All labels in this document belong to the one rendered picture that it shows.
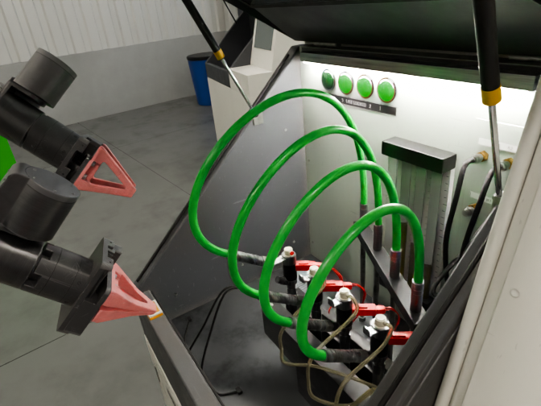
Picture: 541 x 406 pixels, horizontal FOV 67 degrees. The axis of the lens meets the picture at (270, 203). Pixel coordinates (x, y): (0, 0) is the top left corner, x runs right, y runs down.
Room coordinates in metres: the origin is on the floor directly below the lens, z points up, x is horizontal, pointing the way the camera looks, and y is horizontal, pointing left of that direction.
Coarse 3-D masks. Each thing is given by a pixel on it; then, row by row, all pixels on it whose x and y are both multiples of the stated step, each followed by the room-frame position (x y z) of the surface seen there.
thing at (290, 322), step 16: (336, 176) 0.51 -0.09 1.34; (384, 176) 0.56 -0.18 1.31; (320, 192) 0.50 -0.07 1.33; (304, 208) 0.48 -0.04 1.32; (288, 224) 0.47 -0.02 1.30; (400, 224) 0.58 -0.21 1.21; (400, 240) 0.58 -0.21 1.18; (272, 256) 0.46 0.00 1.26; (400, 256) 0.58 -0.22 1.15; (272, 320) 0.45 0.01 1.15; (288, 320) 0.46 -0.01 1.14; (320, 320) 0.50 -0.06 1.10
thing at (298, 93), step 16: (288, 96) 0.67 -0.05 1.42; (304, 96) 0.69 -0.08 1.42; (320, 96) 0.70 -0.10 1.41; (256, 112) 0.64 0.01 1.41; (240, 128) 0.62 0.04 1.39; (352, 128) 0.74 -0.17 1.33; (224, 144) 0.61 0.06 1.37; (208, 160) 0.59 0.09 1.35; (192, 192) 0.58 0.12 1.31; (192, 208) 0.57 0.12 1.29; (192, 224) 0.57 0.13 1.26; (224, 256) 0.59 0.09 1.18
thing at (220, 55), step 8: (184, 0) 0.94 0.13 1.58; (192, 8) 0.94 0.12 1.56; (192, 16) 0.95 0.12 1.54; (200, 16) 0.95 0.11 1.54; (200, 24) 0.95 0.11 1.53; (208, 32) 0.95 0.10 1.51; (208, 40) 0.96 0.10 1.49; (216, 48) 0.96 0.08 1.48; (216, 56) 0.97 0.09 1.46; (224, 56) 0.97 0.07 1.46; (224, 64) 0.97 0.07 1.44; (232, 72) 0.98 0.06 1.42; (240, 88) 0.98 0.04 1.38; (248, 104) 0.99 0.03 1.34; (256, 120) 1.00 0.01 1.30
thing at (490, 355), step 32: (512, 192) 0.38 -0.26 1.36; (512, 224) 0.37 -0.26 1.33; (512, 256) 0.36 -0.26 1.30; (480, 288) 0.37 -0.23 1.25; (512, 288) 0.34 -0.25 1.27; (480, 320) 0.36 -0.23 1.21; (512, 320) 0.33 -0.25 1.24; (480, 352) 0.34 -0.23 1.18; (512, 352) 0.31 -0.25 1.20; (448, 384) 0.35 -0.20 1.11; (480, 384) 0.32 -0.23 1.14; (512, 384) 0.30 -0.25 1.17
